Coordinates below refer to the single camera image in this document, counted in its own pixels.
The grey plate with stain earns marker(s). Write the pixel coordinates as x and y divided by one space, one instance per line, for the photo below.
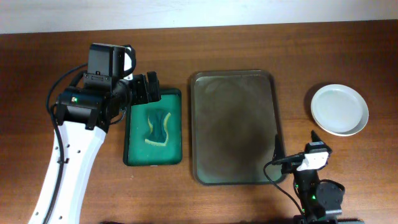
336 91

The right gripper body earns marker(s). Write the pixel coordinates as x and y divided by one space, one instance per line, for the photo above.
290 166

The white plate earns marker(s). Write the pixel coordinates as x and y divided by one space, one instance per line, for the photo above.
340 117

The brown serving tray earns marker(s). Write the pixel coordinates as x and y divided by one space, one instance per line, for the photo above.
235 117

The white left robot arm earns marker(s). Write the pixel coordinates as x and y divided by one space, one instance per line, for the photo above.
99 96

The green yellow sponge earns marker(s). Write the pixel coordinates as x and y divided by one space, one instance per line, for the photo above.
158 120

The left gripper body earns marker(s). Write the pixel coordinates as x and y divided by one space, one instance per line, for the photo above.
137 90

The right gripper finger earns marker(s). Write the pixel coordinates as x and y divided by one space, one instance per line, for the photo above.
279 152
315 138

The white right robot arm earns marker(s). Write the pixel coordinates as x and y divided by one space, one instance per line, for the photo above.
319 199

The green plastic tray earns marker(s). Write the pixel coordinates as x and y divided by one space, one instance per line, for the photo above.
136 151

